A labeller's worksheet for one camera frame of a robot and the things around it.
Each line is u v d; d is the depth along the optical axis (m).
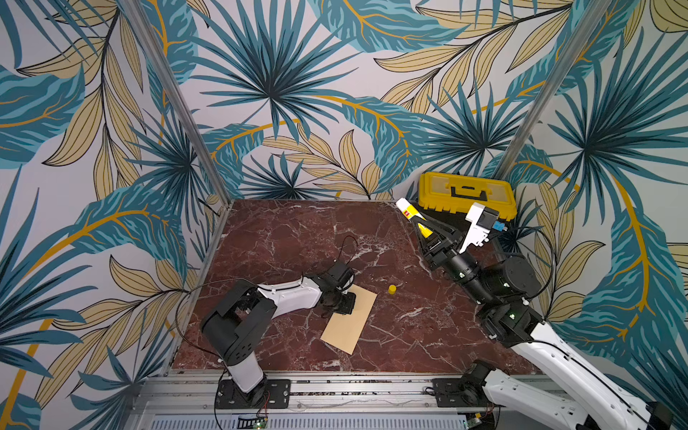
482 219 0.46
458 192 1.00
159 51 0.75
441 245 0.49
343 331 0.85
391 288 0.92
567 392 0.44
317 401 0.73
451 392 0.73
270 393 0.73
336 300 0.76
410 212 0.53
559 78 0.80
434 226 0.54
